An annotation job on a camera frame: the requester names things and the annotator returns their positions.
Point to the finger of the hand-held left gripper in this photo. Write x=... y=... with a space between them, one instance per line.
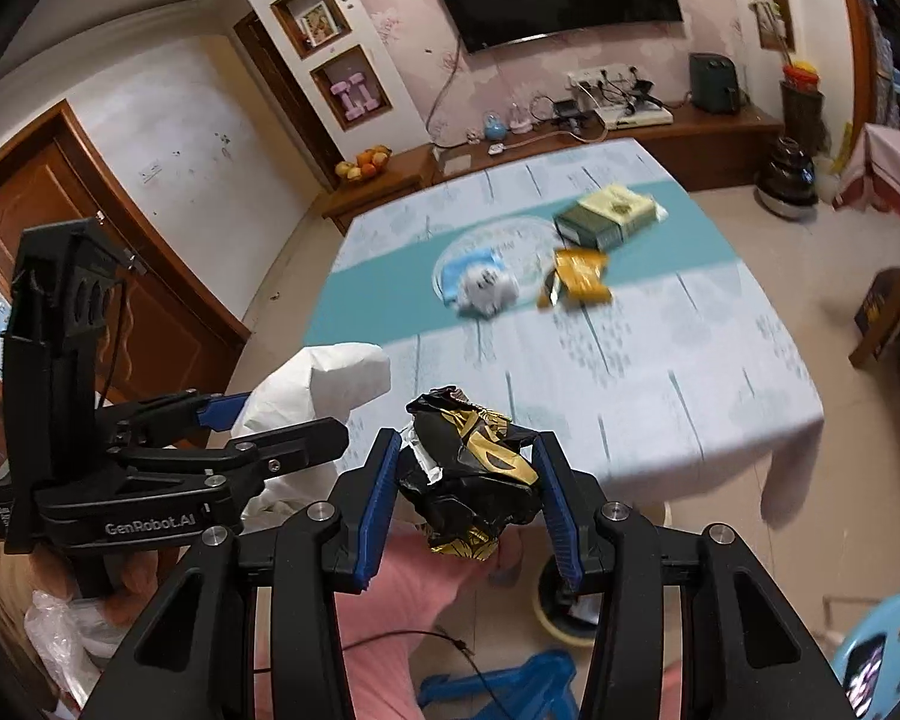
x=300 y=442
x=217 y=412

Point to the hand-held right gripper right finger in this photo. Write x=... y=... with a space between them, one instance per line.
x=559 y=517

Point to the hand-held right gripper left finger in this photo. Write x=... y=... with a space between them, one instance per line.
x=379 y=510

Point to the white plastic bag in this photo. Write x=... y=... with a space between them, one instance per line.
x=322 y=375

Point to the cream waste bin black liner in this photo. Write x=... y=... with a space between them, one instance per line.
x=551 y=607

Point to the black gold wrapper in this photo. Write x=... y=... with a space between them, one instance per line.
x=465 y=465

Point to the person's left hand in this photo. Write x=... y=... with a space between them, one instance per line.
x=133 y=589

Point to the person's pink pants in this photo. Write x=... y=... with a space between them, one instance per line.
x=390 y=600

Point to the brown wooden door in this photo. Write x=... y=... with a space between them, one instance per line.
x=277 y=90
x=157 y=292

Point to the light blue patterned tablecloth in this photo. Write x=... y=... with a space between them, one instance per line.
x=645 y=390

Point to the blue plastic stool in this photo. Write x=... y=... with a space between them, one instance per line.
x=547 y=679

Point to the blue white snack packet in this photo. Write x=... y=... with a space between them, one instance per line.
x=450 y=274

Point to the orange snack packet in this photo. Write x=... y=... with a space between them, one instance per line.
x=581 y=274

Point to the clear plastic bag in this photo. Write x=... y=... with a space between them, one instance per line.
x=60 y=645

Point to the plate of fruit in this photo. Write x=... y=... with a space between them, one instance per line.
x=364 y=165

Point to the green box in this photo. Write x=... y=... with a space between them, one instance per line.
x=607 y=214

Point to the pink dumbbells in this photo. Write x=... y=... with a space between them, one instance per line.
x=356 y=99

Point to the blue snow globe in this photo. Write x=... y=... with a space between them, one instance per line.
x=495 y=126

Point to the dark cardboard box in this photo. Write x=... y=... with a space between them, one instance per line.
x=877 y=304

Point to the framed picture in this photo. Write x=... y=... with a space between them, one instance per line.
x=319 y=22

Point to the black pressure cooker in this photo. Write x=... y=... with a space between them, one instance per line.
x=787 y=180

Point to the wooden television cabinet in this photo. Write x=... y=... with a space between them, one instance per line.
x=720 y=142

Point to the white flat media player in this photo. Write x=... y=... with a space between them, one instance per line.
x=637 y=116

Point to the white power strip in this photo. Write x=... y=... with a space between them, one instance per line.
x=604 y=77

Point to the dark air fryer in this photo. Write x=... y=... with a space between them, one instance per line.
x=712 y=82

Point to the dark tall container orange lid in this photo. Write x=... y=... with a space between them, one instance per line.
x=802 y=112

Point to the wooden table pink cloth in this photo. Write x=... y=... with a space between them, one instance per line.
x=896 y=157

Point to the white wall switch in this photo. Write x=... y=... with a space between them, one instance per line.
x=151 y=171

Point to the white wall niche shelf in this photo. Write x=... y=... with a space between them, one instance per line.
x=367 y=22

